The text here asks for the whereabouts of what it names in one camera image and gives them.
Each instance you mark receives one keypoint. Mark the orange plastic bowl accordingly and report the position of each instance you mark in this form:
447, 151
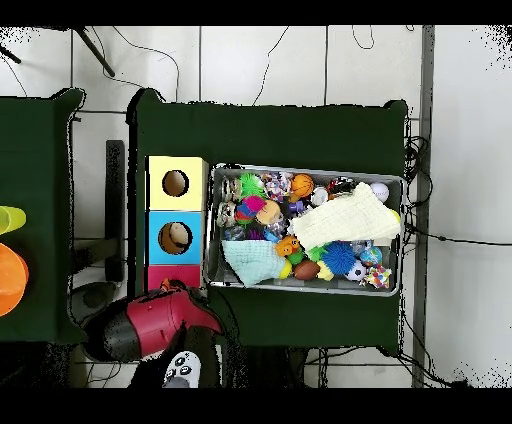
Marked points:
11, 280

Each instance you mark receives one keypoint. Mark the black upright panel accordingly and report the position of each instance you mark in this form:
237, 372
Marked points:
115, 200

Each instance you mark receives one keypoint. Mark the yellow-green plastic cup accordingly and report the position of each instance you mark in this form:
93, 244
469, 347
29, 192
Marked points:
12, 219

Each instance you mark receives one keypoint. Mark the white cloth with coloured spots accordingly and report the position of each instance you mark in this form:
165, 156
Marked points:
376, 276

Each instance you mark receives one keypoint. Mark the dark green side table cloth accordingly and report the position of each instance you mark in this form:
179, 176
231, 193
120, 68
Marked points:
32, 160

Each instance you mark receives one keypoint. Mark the blue spiky rubber ball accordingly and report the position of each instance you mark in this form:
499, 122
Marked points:
338, 258

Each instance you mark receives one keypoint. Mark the white toy baseball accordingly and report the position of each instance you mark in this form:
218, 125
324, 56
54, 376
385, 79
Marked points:
380, 192

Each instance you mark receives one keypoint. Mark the small toy soccer ball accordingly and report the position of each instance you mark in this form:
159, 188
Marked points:
356, 271

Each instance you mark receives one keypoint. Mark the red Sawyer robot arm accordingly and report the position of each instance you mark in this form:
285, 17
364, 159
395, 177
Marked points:
156, 324

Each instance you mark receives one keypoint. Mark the light blue waffle cloth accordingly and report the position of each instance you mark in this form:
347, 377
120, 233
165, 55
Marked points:
254, 260

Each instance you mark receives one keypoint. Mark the black round floor base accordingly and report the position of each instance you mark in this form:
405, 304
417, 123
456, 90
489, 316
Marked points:
94, 296

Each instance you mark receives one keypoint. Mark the cream knitted cloth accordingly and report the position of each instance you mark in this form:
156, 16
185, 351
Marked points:
344, 220

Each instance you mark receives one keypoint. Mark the wooden box with three holes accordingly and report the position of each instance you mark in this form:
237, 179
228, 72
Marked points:
176, 200

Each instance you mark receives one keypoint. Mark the orange tiger plush toy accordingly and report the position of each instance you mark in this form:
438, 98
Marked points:
168, 284

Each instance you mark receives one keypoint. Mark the orange toy basketball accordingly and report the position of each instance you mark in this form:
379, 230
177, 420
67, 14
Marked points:
302, 185

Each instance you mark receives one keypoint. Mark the black tripod leg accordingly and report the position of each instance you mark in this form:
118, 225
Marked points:
96, 54
10, 55

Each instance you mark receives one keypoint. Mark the green spiky rubber ball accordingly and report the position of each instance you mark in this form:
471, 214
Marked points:
251, 186

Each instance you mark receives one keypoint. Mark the pink spiky rubber ball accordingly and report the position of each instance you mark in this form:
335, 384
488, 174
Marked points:
254, 204

